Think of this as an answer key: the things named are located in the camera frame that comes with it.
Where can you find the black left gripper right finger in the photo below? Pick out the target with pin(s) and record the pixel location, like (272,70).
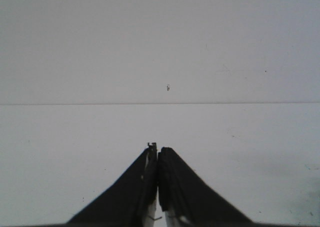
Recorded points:
(186,199)

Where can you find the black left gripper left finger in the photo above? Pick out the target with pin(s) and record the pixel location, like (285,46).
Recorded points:
(132,197)

